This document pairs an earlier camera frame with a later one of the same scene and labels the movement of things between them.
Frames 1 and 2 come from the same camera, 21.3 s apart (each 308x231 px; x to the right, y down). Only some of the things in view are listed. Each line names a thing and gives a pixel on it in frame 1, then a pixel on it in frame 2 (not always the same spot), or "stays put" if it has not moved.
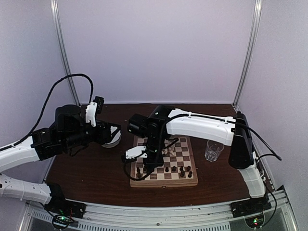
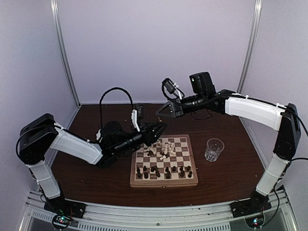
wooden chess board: [178, 169] stays put
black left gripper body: [77, 139] to [125, 146]
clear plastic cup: [213, 149] stays put
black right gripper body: [157, 144] to [199, 104]
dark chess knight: [182, 172] stays put
